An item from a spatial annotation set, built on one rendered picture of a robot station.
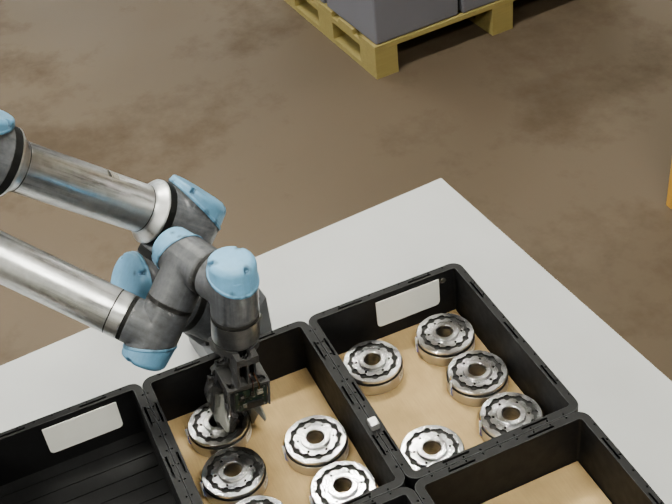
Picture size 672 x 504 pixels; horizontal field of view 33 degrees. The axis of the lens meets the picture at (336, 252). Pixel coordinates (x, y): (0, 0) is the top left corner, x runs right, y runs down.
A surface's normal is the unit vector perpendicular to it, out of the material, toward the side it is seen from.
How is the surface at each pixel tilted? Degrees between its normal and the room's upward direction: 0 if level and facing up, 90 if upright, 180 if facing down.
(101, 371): 0
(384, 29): 90
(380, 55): 90
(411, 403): 0
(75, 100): 0
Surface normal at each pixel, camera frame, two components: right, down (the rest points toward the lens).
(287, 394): -0.10, -0.76
